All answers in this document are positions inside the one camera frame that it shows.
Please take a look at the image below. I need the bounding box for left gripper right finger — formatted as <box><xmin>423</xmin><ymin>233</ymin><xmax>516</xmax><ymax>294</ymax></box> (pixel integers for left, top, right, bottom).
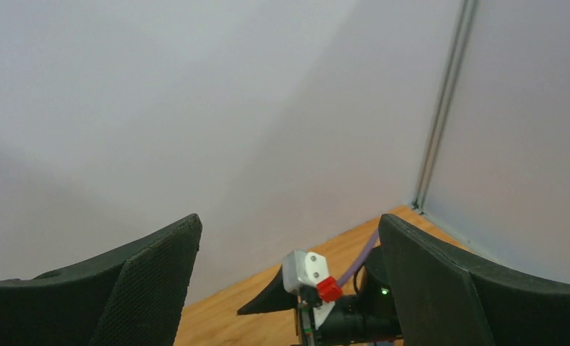
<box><xmin>378</xmin><ymin>214</ymin><xmax>570</xmax><ymax>345</ymax></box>

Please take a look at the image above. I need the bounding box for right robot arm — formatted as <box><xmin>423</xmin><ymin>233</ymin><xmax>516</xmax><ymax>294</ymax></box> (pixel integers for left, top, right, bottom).
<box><xmin>236</xmin><ymin>247</ymin><xmax>403</xmax><ymax>345</ymax></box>

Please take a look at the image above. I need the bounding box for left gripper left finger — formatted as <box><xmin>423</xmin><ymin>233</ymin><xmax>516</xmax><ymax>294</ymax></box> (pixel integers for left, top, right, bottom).
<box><xmin>0</xmin><ymin>214</ymin><xmax>202</xmax><ymax>345</ymax></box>

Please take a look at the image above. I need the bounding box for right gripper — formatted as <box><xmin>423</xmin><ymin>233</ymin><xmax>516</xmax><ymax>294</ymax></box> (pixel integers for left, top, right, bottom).
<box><xmin>236</xmin><ymin>267</ymin><xmax>402</xmax><ymax>345</ymax></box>

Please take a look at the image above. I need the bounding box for right corner aluminium post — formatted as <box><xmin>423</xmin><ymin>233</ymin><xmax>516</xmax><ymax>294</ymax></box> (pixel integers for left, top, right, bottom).
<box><xmin>411</xmin><ymin>0</ymin><xmax>479</xmax><ymax>213</ymax></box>

